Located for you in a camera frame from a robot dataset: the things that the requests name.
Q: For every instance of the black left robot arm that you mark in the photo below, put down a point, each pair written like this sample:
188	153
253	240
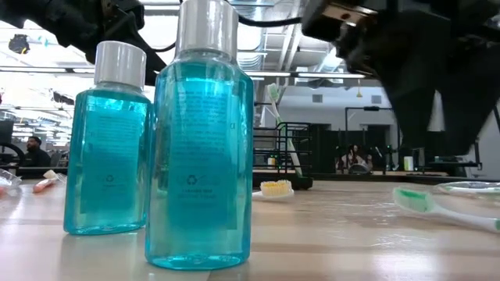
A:
19	6

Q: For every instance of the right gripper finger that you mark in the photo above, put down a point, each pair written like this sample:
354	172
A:
468	101
414	113

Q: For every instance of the black background workstation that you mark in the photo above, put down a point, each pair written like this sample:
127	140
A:
453	166

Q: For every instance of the black partition panel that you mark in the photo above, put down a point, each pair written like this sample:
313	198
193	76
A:
324	148

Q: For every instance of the person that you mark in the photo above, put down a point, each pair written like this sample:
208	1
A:
37	156
353	158

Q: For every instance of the yellow hanging pendant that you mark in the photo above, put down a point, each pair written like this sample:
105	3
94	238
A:
359	93

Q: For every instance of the black gantry frame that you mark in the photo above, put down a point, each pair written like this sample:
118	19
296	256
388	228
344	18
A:
371	108

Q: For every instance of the blue mouthwash bottle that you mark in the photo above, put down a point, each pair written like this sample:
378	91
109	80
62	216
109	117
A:
199	156
109	156

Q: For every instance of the black background monitor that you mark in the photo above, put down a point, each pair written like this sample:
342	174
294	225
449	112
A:
6	132

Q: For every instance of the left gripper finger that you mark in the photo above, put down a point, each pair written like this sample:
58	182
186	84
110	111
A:
150	66

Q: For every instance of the black ceiling device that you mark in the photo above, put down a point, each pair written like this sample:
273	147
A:
18	43

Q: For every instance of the white cylindrical container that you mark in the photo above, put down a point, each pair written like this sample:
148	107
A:
408	164

